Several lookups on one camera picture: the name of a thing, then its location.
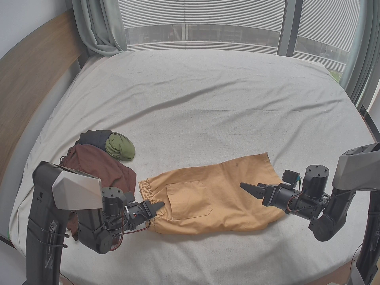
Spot green garment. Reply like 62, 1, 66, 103
105, 132, 136, 162

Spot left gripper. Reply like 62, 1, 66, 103
127, 200, 157, 230

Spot tan shorts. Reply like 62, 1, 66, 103
138, 151, 282, 235

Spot brown garment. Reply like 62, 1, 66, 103
59, 144, 137, 241

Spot window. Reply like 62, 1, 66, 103
114, 0, 367, 70

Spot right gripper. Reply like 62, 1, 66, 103
239, 182, 303, 213

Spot bed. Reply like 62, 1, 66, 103
0, 8, 380, 285

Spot black garment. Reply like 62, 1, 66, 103
75, 129, 112, 153

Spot grey-green curtain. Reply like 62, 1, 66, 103
338, 0, 380, 110
70, 0, 129, 57

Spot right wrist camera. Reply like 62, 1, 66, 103
282, 170, 301, 187

